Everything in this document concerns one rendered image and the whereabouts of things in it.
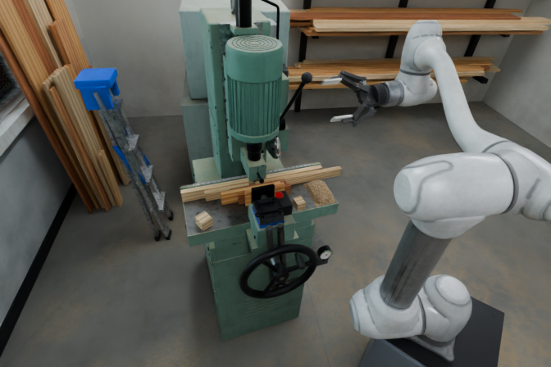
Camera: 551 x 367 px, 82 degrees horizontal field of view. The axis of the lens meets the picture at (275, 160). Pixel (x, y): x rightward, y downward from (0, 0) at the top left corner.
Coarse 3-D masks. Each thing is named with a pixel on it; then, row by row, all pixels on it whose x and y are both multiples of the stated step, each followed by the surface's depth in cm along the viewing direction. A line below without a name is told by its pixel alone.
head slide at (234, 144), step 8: (224, 56) 108; (224, 64) 110; (224, 72) 113; (232, 136) 122; (232, 144) 124; (240, 144) 125; (264, 144) 129; (232, 152) 127; (264, 152) 132; (232, 160) 129; (240, 160) 130
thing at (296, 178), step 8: (328, 168) 139; (336, 168) 139; (288, 176) 133; (296, 176) 133; (304, 176) 134; (312, 176) 136; (320, 176) 138; (328, 176) 139; (240, 184) 128; (208, 192) 124; (216, 192) 124; (208, 200) 125
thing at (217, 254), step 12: (204, 168) 157; (216, 168) 157; (276, 168) 159; (204, 180) 150; (300, 228) 130; (312, 228) 132; (300, 240) 135; (216, 252) 122; (228, 252) 124; (240, 252) 126
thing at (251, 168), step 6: (240, 150) 127; (246, 150) 125; (240, 156) 129; (246, 156) 121; (246, 162) 119; (252, 162) 119; (258, 162) 119; (264, 162) 119; (246, 168) 121; (252, 168) 117; (258, 168) 118; (264, 168) 119; (252, 174) 119; (264, 174) 121; (252, 180) 121
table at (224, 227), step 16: (304, 192) 132; (192, 208) 122; (208, 208) 122; (224, 208) 122; (240, 208) 123; (320, 208) 126; (336, 208) 129; (192, 224) 115; (224, 224) 116; (240, 224) 116; (192, 240) 113; (208, 240) 116; (288, 240) 116
